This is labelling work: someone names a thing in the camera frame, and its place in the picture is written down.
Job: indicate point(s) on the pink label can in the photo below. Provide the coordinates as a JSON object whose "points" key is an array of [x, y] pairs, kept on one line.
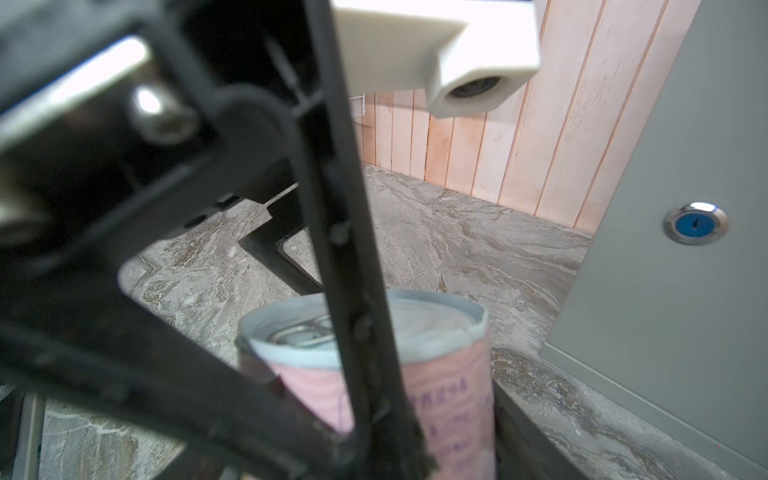
{"points": [[444, 352]]}

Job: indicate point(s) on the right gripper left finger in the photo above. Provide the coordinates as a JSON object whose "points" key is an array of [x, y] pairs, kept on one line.
{"points": [[79, 339]]}

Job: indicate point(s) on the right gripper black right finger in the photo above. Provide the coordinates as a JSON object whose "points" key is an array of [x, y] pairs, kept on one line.
{"points": [[387, 441]]}

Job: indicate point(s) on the white wire mesh shelf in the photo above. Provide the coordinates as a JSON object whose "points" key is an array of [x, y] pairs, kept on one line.
{"points": [[357, 105]]}

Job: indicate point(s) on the blue cabinet lock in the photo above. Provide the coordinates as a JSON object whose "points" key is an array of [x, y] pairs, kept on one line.
{"points": [[696, 223]]}

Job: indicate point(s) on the grey metal cabinet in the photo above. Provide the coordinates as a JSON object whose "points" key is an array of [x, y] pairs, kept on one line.
{"points": [[668, 313]]}

